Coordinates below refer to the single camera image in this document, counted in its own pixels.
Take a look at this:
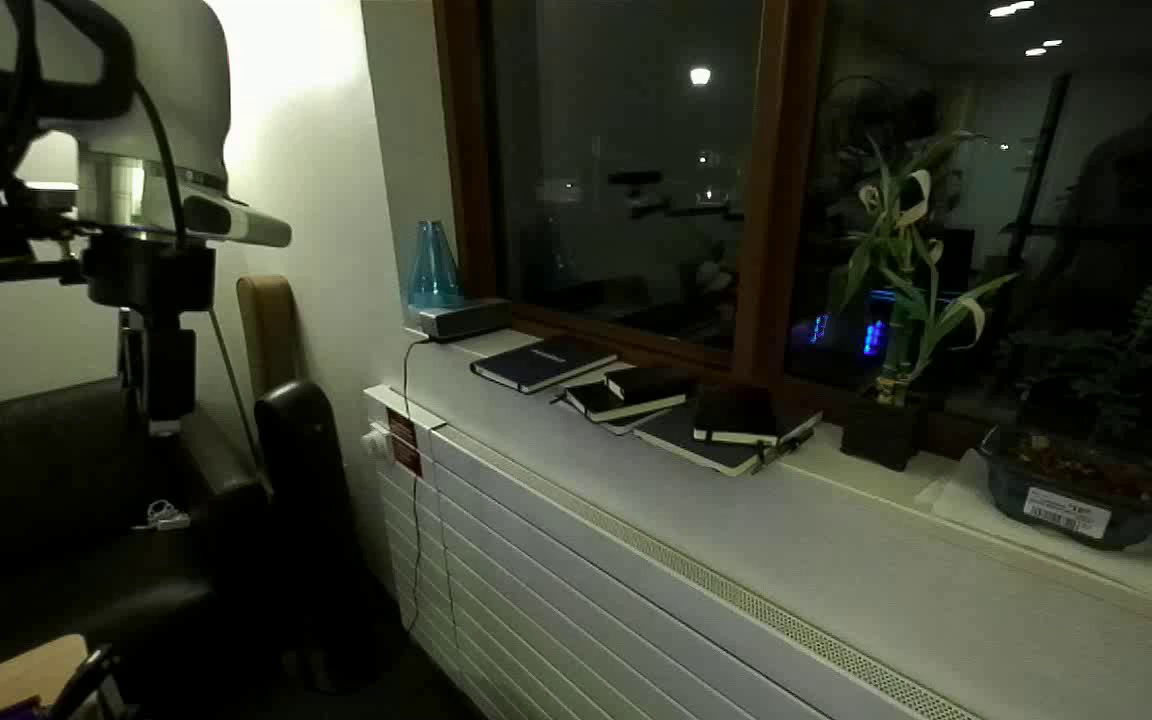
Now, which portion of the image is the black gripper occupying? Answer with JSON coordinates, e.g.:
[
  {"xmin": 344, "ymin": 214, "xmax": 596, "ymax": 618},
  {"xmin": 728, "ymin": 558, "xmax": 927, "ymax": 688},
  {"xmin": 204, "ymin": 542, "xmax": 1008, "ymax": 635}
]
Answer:
[{"xmin": 80, "ymin": 236, "xmax": 219, "ymax": 438}]

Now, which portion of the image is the small white plastic item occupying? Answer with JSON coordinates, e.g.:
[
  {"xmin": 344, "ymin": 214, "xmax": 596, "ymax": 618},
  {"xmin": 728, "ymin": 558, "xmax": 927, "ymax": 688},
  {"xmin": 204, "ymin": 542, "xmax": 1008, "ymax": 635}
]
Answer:
[{"xmin": 133, "ymin": 495, "xmax": 195, "ymax": 538}]

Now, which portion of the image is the wooden chair back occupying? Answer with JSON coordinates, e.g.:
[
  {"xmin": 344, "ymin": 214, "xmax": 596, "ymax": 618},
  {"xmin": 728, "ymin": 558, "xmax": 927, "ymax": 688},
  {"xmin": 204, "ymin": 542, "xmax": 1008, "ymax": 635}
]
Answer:
[{"xmin": 232, "ymin": 272, "xmax": 310, "ymax": 402}]

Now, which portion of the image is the black leather sofa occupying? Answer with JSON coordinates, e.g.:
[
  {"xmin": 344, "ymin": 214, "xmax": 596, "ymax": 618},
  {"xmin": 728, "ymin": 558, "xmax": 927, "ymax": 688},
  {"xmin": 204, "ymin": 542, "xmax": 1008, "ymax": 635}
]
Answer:
[{"xmin": 0, "ymin": 374, "xmax": 281, "ymax": 720}]

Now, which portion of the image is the blue humidifier bottle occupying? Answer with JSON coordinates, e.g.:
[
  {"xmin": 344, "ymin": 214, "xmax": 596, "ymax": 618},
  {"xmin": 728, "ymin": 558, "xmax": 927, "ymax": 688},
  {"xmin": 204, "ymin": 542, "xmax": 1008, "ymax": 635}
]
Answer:
[{"xmin": 404, "ymin": 214, "xmax": 467, "ymax": 311}]

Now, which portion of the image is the grey metal box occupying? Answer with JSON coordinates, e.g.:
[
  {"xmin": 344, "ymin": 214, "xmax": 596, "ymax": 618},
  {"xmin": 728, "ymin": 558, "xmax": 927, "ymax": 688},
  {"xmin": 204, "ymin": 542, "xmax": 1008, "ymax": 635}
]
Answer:
[{"xmin": 404, "ymin": 294, "xmax": 515, "ymax": 349}]

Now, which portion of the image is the wooden table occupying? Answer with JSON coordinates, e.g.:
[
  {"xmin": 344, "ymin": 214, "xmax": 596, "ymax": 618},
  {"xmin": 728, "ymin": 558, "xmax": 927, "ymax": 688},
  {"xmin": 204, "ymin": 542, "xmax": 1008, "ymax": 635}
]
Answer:
[{"xmin": 0, "ymin": 632, "xmax": 91, "ymax": 720}]

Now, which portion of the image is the white slatted radiator cover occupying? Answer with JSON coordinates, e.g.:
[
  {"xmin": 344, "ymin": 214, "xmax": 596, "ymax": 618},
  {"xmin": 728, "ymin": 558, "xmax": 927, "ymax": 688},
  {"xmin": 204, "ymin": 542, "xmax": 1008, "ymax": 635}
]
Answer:
[{"xmin": 360, "ymin": 328, "xmax": 1152, "ymax": 720}]

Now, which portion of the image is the black notebook with white ribbon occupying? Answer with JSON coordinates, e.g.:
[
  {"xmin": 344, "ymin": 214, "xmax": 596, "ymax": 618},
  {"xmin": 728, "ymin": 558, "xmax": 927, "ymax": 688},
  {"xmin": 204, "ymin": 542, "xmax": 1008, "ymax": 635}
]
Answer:
[{"xmin": 548, "ymin": 363, "xmax": 706, "ymax": 435}]

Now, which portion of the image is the small black notebook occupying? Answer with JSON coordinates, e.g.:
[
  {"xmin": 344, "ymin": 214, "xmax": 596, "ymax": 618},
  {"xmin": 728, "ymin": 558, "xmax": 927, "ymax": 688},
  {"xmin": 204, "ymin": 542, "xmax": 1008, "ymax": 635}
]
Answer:
[{"xmin": 689, "ymin": 381, "xmax": 787, "ymax": 451}]

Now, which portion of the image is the green plant in black pot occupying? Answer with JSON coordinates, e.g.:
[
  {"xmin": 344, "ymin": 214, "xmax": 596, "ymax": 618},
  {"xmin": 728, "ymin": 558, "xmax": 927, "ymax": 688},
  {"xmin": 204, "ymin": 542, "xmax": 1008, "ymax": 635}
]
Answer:
[{"xmin": 824, "ymin": 131, "xmax": 1023, "ymax": 476}]

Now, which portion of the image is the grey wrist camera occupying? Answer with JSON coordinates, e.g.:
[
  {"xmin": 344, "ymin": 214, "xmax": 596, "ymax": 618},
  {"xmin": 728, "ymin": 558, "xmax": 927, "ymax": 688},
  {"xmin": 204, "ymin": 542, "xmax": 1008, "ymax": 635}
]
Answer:
[{"xmin": 177, "ymin": 185, "xmax": 295, "ymax": 252}]

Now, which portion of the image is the thin black power cable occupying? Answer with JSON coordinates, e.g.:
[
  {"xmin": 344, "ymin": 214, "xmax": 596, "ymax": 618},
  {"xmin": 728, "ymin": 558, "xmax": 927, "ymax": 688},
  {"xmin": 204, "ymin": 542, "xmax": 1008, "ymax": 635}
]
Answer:
[{"xmin": 394, "ymin": 328, "xmax": 441, "ymax": 635}]

